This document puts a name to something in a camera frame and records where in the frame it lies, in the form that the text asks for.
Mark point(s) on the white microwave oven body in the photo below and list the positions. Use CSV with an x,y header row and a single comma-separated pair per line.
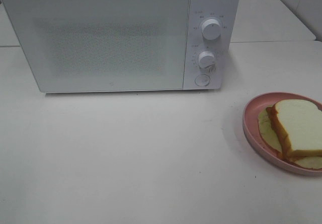
x,y
213,7

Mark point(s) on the white microwave door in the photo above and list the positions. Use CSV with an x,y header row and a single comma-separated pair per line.
x,y
102,45

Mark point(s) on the white microwave knob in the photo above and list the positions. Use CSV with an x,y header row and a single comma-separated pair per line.
x,y
206,59
211,28

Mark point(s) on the white bread sandwich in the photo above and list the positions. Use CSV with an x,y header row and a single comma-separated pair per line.
x,y
292,128

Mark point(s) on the round door release button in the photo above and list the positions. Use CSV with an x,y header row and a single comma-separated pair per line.
x,y
202,80

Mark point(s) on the upper white microwave knob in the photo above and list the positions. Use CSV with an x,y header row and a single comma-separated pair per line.
x,y
211,28

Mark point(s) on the pink round plate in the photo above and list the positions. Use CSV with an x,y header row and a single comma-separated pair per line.
x,y
252,133

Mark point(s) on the lower white microwave knob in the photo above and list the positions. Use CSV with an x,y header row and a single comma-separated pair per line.
x,y
206,59

